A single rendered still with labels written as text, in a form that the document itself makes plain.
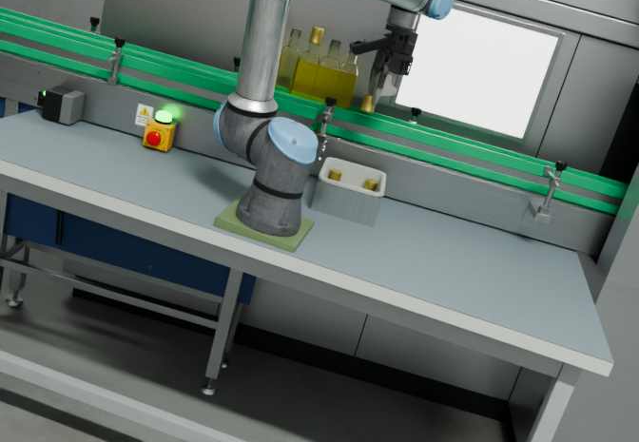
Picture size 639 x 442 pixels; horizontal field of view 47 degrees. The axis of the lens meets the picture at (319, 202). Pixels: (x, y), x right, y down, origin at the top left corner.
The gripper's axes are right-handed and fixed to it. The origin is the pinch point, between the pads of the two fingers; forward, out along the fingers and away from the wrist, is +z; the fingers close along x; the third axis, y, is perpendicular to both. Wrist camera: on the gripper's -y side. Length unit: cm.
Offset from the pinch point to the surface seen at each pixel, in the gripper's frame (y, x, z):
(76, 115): -75, 20, 26
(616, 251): 67, -32, 20
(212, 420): -22, -6, 104
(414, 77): 18.6, 21.3, -5.3
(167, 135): -50, 8, 23
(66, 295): -70, 58, 104
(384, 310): -1, -52, 36
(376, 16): 3.3, 26.1, -19.4
